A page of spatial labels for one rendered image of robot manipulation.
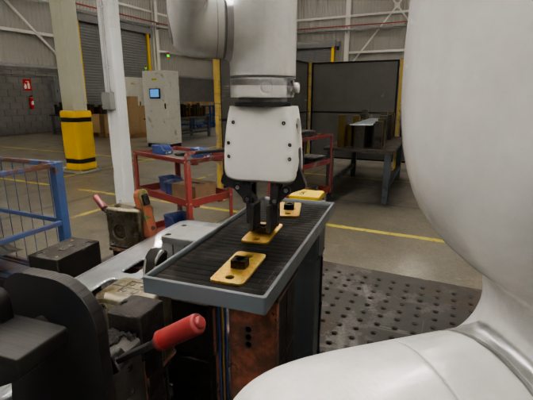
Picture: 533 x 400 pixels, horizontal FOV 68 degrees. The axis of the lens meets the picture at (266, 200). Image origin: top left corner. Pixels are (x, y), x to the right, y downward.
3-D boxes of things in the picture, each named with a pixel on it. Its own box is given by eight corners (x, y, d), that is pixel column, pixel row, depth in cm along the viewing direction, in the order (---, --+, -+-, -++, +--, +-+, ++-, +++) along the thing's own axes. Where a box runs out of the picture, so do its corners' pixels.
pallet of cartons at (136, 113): (148, 136, 1390) (145, 96, 1356) (132, 138, 1319) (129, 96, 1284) (121, 134, 1435) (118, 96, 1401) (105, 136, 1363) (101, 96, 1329)
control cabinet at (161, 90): (146, 146, 1095) (139, 52, 1033) (159, 144, 1142) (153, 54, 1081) (170, 148, 1063) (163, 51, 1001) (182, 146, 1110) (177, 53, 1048)
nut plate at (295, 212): (280, 203, 72) (280, 197, 72) (301, 204, 71) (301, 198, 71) (275, 217, 64) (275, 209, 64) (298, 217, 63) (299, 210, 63)
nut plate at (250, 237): (258, 223, 61) (258, 216, 60) (283, 225, 59) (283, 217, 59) (239, 242, 53) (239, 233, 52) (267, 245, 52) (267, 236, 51)
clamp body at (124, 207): (130, 310, 124) (119, 198, 115) (170, 319, 120) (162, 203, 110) (106, 328, 115) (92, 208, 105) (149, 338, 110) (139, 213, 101)
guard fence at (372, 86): (303, 163, 822) (305, 61, 771) (305, 162, 834) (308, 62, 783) (505, 178, 668) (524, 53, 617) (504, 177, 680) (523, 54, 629)
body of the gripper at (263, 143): (307, 94, 53) (304, 176, 56) (235, 94, 56) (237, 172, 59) (295, 94, 46) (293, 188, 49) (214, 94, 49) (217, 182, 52)
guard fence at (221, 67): (304, 163, 830) (307, 62, 779) (310, 163, 824) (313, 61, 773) (213, 200, 530) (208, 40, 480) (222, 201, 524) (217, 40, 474)
